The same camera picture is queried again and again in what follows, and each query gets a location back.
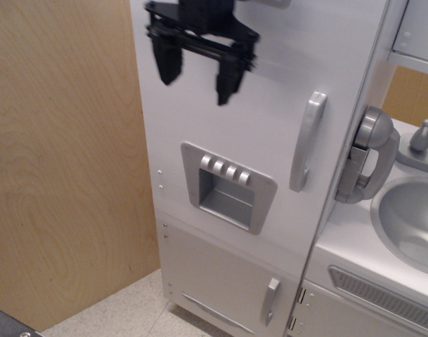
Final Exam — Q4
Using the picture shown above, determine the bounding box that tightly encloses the silver freezer door handle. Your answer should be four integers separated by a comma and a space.
261, 277, 280, 326

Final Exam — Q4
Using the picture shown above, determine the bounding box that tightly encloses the silver toy faucet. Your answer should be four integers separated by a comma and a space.
396, 119, 428, 171

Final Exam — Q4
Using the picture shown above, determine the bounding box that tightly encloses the brass cabinet hinge upper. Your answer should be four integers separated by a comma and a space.
297, 287, 306, 303

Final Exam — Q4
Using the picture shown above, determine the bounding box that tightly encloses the black equipment corner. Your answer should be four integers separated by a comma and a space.
0, 310, 42, 337

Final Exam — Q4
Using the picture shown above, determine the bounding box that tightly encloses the silver toy telephone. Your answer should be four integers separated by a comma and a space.
335, 106, 400, 204

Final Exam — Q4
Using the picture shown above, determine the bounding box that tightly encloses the white fridge door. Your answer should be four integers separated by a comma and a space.
130, 1, 389, 277

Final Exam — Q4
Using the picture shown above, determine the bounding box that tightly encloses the grey oven vent panel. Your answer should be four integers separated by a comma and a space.
328, 265, 428, 331

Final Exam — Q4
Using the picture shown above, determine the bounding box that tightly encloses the silver sink basin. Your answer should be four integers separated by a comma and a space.
370, 177, 428, 274

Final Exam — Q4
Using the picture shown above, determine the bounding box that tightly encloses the silver ice dispenser panel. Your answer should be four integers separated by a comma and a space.
181, 142, 278, 235

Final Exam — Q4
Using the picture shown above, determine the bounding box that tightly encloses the brass cabinet hinge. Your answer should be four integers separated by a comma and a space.
288, 317, 297, 331
297, 287, 306, 303

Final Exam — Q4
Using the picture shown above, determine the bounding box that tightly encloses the brass cabinet hinge lower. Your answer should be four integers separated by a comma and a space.
288, 317, 297, 331

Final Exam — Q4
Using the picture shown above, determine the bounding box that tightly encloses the silver fridge door handle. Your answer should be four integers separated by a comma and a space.
290, 91, 328, 192

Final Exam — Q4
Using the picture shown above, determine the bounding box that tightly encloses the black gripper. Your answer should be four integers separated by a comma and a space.
144, 1, 259, 106

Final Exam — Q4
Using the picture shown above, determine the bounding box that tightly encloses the white freezer lower door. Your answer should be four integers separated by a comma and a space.
156, 211, 297, 336

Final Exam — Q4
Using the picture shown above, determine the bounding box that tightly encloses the white toy kitchen cabinet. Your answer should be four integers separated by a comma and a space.
286, 1, 428, 336

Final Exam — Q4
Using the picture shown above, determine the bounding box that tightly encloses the plywood board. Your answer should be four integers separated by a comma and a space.
0, 1, 159, 331

